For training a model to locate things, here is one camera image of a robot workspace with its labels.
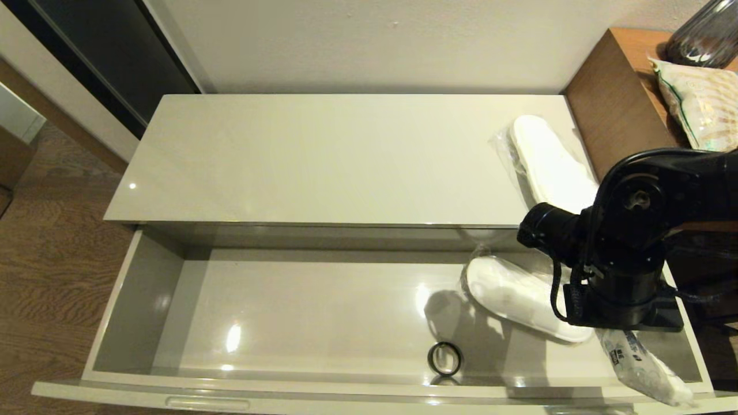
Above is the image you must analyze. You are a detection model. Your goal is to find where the white tissue pack blue label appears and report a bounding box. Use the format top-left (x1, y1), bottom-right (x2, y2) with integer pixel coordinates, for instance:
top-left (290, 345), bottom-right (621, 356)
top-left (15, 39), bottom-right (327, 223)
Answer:
top-left (596, 327), bottom-right (695, 408)

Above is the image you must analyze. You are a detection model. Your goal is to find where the glossy white wide drawer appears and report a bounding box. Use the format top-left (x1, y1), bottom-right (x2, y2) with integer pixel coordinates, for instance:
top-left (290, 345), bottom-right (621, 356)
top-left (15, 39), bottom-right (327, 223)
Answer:
top-left (33, 224), bottom-right (738, 415)

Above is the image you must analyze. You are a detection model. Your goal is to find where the green-trimmed snack bag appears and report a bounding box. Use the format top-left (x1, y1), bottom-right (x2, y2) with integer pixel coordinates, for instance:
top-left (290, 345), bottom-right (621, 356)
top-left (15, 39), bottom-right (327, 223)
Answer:
top-left (650, 58), bottom-right (738, 153)

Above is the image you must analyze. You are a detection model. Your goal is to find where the brown wooden side table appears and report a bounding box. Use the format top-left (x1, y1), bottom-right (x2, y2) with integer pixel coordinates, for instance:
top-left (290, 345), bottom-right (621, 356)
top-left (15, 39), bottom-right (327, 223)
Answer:
top-left (564, 28), bottom-right (738, 232)

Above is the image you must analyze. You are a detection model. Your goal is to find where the dark ribbed glass vase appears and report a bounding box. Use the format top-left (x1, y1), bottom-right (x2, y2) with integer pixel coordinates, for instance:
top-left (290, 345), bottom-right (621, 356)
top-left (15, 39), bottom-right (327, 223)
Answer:
top-left (666, 0), bottom-right (738, 69)

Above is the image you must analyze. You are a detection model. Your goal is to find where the glossy white low cabinet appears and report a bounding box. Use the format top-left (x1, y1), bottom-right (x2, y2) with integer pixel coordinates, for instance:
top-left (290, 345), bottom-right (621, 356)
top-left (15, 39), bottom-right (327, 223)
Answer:
top-left (104, 94), bottom-right (600, 227)

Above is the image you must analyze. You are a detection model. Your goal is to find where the dark glass door panel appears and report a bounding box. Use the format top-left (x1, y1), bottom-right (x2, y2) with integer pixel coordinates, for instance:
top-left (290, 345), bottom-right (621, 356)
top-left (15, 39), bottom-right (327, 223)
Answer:
top-left (0, 0), bottom-right (202, 141)

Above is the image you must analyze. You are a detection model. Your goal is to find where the white box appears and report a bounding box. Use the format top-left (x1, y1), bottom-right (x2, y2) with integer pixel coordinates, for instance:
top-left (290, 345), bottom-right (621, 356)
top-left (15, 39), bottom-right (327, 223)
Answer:
top-left (0, 82), bottom-right (46, 144)

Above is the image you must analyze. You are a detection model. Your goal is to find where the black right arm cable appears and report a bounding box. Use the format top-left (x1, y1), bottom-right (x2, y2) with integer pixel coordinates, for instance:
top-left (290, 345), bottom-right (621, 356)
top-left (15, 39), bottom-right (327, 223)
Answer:
top-left (549, 148), bottom-right (738, 323)

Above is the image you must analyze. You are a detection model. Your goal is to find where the black rubber ring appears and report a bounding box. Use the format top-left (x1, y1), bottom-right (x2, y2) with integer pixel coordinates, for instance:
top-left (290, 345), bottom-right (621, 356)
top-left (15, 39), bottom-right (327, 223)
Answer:
top-left (428, 341), bottom-right (463, 377)

